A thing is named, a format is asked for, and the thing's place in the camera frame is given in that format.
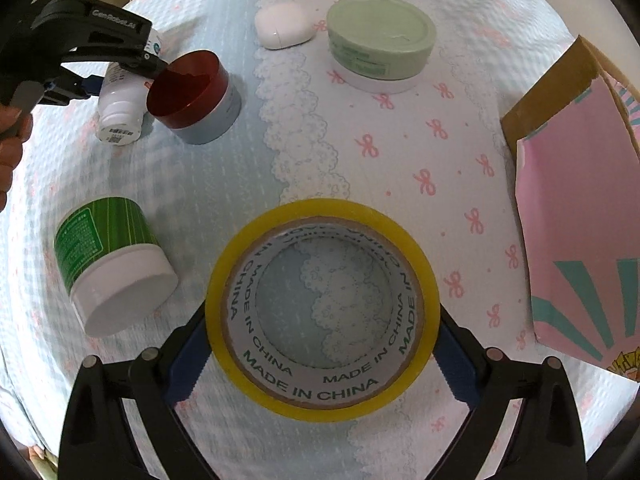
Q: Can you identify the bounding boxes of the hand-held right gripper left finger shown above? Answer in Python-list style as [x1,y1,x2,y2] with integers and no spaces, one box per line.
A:
[59,304,222,480]

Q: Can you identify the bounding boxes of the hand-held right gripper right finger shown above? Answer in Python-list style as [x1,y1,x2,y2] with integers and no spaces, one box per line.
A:
[434,306,587,480]

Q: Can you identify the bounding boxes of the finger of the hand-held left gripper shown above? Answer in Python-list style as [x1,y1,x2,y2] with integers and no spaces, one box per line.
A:
[114,52,172,82]
[42,72,109,108]

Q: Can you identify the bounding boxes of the red lid grey jar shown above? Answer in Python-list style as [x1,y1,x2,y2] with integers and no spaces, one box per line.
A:
[145,51,243,146]

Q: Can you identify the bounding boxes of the yellow packing tape roll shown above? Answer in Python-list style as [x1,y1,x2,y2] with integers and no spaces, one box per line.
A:
[205,199,442,423]

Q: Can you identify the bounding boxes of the person's left hand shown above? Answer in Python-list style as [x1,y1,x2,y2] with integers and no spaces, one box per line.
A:
[0,104,35,213]

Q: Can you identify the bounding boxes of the white pill bottle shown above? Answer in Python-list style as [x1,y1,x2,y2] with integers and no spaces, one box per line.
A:
[96,27,166,147]

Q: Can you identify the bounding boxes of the green striped white lid jar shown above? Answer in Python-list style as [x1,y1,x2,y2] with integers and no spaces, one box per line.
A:
[53,196,180,339]

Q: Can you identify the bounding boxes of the white earbud case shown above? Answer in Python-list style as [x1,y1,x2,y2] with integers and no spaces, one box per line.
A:
[253,2,317,51]

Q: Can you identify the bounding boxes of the pink cardboard box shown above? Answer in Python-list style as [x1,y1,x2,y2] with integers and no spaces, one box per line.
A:
[499,34,640,387]

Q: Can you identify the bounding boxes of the bow print bedsheet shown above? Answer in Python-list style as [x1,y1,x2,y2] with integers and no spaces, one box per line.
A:
[0,0,640,480]

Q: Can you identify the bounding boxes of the pale green lid jar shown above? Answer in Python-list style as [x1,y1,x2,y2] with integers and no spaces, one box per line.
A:
[325,0,437,95]

